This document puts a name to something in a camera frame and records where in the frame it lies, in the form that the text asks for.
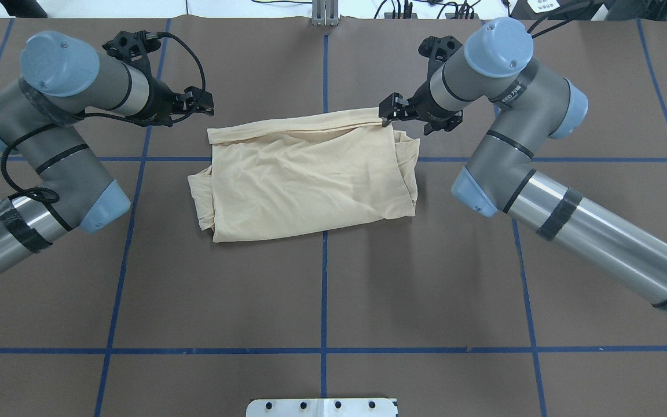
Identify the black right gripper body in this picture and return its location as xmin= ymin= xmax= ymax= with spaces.
xmin=378 ymin=35 xmax=463 ymax=136

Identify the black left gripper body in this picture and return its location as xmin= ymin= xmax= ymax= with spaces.
xmin=101 ymin=31 xmax=215 ymax=127

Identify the yellow long sleeve shirt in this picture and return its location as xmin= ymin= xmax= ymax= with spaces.
xmin=188 ymin=108 xmax=419 ymax=243

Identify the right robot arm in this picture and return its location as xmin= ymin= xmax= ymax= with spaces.
xmin=378 ymin=17 xmax=667 ymax=316

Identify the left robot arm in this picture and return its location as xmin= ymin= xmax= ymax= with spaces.
xmin=0 ymin=31 xmax=214 ymax=274

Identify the aluminium frame post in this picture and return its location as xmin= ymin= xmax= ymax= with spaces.
xmin=311 ymin=0 xmax=340 ymax=27

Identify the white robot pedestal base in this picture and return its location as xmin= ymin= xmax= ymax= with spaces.
xmin=245 ymin=397 xmax=399 ymax=416

